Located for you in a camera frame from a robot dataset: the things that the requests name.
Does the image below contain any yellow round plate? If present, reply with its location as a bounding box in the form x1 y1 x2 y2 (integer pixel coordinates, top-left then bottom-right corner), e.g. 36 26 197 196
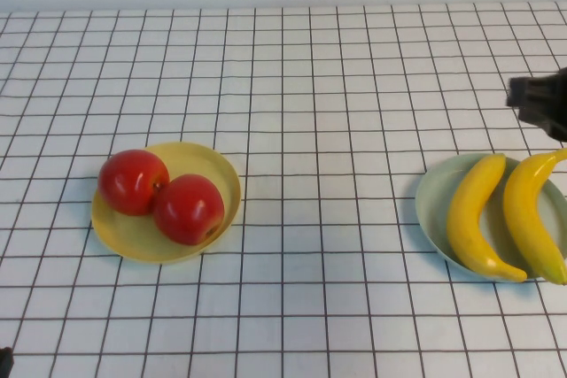
90 141 243 266

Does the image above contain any yellow banana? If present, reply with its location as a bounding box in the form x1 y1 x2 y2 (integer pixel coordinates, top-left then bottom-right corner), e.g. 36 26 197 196
446 152 529 284
502 147 567 286

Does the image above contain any red apple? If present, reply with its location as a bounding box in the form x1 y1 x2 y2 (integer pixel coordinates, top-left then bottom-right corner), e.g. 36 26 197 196
152 174 226 246
97 149 172 218

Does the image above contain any light teal round plate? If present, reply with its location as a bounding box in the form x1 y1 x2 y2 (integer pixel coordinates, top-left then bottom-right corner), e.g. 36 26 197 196
415 152 567 282

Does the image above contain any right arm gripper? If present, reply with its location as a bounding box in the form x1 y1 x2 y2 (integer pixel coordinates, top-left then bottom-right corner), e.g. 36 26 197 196
507 66 567 140

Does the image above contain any white grid-patterned tablecloth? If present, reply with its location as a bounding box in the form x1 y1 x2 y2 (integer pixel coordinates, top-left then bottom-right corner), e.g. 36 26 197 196
0 1 567 378

